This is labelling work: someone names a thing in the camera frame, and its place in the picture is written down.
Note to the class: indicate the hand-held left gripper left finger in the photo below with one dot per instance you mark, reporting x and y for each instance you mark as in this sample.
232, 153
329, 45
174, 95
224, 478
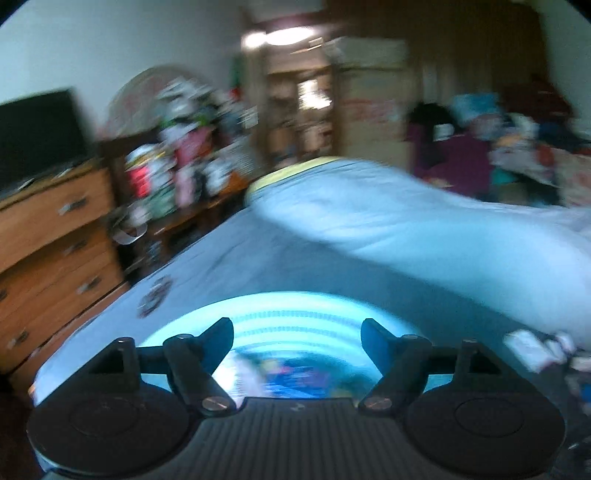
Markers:
219, 339

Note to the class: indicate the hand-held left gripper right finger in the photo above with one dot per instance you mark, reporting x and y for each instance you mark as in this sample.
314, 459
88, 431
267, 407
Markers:
375, 339

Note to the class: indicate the teal plastic basket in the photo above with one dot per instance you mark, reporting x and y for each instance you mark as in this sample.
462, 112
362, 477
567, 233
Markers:
295, 318

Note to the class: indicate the blue bed sheet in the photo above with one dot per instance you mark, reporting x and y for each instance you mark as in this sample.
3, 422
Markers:
231, 258

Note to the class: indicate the white pillow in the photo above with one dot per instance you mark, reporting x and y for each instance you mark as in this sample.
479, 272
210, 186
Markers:
392, 221

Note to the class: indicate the small white box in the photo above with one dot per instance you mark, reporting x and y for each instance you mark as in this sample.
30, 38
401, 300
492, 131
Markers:
526, 348

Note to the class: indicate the wooden dresser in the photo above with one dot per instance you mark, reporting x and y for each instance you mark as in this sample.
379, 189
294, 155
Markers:
55, 249

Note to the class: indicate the pile of colourful clutter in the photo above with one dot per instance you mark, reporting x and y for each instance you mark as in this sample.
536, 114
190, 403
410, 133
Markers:
184, 147

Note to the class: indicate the printed cardboard box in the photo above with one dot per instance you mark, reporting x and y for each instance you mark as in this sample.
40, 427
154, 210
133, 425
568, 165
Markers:
369, 101

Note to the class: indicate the pile of clothes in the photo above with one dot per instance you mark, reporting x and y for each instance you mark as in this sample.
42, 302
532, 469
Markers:
508, 138

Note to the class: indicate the arched woven screen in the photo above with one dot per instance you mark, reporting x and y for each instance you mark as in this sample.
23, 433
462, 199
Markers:
134, 92

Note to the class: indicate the black television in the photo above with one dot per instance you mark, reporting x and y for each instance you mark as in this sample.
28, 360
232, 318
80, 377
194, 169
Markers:
41, 138

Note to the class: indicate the ceiling light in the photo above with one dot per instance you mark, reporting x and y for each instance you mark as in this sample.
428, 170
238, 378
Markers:
286, 34

